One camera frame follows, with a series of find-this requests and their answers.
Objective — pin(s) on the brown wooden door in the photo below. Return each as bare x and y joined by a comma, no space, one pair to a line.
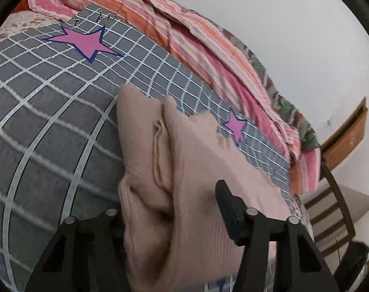
345,137

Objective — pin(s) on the pink knit sweater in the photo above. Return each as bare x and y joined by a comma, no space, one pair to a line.
187,164

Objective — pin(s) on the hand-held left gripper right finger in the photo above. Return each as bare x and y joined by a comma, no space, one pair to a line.
233,219

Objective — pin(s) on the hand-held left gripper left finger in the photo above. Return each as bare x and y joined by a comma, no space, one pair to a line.
108,225

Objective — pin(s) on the floral patchwork quilt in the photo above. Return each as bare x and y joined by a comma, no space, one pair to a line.
281,97

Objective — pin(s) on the pink orange striped quilt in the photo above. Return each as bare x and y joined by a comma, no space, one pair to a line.
202,36

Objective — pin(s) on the red pillow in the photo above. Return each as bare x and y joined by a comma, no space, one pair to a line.
22,6

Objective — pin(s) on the grey checked blanket with stars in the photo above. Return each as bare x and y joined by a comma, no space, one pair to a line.
50,112

